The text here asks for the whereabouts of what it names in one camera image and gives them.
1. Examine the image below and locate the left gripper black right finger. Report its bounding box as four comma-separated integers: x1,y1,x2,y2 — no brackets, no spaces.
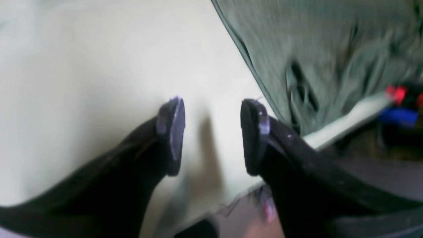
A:
240,99,422,238

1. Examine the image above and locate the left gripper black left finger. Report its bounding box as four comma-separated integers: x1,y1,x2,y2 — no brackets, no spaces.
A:
1,97,185,238

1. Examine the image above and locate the green T-shirt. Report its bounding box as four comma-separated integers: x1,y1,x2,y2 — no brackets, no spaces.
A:
212,0,422,136

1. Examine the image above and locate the red and blue clamp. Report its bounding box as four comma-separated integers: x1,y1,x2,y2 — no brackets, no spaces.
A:
377,82,423,128

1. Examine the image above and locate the light green table cloth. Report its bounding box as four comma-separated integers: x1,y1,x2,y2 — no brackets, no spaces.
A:
0,0,394,238

